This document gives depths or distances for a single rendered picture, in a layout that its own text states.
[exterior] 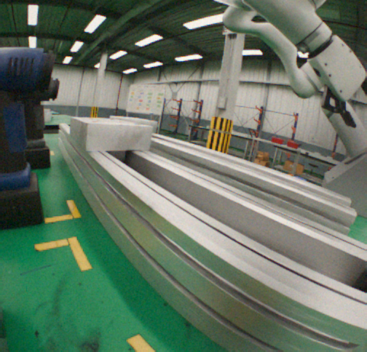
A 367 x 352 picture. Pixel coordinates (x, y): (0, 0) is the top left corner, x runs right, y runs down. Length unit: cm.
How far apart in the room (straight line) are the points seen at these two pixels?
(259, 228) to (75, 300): 17
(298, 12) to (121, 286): 42
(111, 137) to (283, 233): 24
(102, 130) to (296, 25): 35
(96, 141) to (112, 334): 23
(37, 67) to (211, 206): 24
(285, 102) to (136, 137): 807
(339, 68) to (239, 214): 31
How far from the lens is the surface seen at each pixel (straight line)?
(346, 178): 65
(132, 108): 638
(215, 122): 352
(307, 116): 803
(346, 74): 38
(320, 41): 35
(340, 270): 17
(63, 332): 16
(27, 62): 23
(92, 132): 26
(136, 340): 15
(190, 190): 20
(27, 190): 24
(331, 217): 28
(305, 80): 78
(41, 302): 18
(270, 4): 35
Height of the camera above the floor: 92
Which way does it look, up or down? 15 degrees down
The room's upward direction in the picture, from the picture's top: 10 degrees clockwise
